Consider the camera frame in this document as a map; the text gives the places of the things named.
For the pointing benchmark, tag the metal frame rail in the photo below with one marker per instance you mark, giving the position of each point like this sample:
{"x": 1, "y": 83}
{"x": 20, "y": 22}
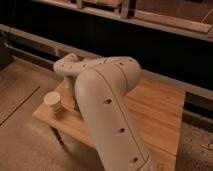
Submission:
{"x": 183, "y": 61}

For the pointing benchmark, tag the wooden plank on rail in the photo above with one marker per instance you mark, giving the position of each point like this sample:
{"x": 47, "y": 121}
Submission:
{"x": 173, "y": 21}

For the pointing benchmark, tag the wooden table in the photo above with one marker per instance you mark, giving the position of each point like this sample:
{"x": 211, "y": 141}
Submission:
{"x": 156, "y": 108}

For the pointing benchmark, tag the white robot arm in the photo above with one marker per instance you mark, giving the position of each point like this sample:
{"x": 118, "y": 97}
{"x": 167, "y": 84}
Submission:
{"x": 99, "y": 86}

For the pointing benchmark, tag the white round sponge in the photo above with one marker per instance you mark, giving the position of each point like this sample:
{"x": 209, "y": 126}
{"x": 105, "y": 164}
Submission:
{"x": 53, "y": 101}

